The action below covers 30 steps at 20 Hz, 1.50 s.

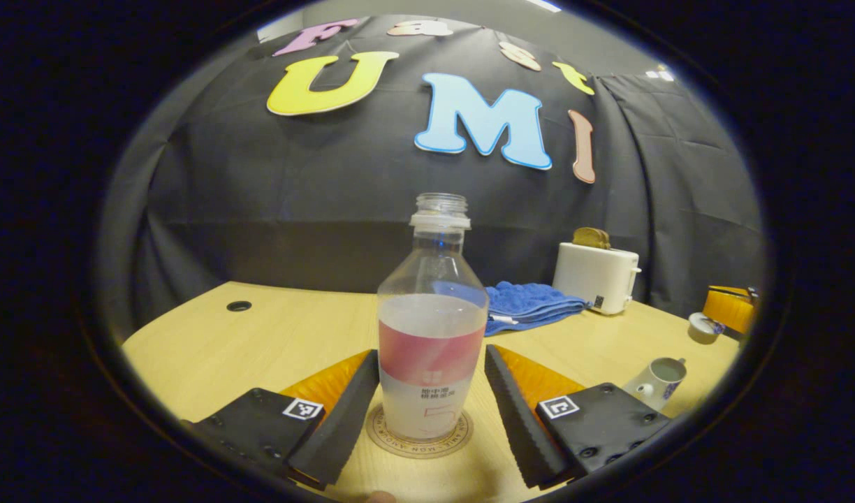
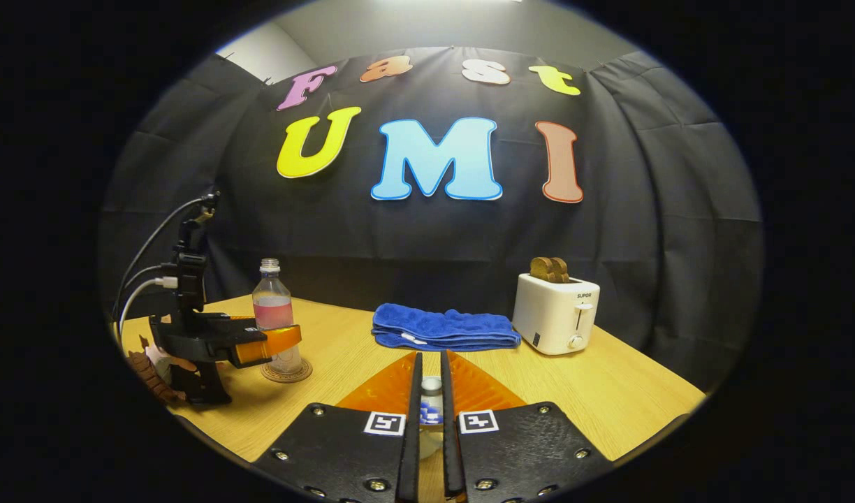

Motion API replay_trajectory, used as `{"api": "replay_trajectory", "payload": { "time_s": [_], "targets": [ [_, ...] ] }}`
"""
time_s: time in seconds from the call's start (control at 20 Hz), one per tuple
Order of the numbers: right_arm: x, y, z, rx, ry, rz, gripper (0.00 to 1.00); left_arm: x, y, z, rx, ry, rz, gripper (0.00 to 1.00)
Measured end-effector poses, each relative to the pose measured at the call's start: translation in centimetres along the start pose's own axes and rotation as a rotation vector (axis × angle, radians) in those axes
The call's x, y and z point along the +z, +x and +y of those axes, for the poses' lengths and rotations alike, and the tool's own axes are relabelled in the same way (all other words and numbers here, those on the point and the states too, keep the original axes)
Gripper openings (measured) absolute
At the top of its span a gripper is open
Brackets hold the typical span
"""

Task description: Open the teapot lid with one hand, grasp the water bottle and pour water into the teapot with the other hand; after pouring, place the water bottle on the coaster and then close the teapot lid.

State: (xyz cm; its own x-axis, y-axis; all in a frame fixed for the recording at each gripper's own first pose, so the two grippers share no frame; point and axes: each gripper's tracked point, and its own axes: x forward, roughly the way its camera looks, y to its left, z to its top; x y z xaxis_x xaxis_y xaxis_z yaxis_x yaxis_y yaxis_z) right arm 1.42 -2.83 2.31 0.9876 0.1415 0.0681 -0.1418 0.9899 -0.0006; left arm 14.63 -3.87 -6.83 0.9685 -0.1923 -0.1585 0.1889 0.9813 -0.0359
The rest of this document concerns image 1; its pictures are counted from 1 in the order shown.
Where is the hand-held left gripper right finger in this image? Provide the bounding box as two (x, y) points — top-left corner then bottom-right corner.
(484, 344), (673, 490)

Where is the white teacup with blue pattern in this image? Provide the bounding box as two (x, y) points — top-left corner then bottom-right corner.
(622, 357), (687, 411)

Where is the clear water bottle pink label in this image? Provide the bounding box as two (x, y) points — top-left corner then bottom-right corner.
(377, 193), (490, 442)

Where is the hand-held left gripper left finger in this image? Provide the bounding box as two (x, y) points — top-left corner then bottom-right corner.
(180, 349), (380, 491)

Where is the white toaster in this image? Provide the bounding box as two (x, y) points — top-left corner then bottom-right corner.
(552, 242), (642, 316)

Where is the black backdrop cloth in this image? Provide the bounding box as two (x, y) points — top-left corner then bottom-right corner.
(99, 15), (767, 343)

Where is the folded blue towel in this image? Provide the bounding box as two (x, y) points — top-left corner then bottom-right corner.
(485, 281), (590, 337)

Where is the round wooden coaster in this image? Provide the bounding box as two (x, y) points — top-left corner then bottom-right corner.
(366, 402), (474, 460)

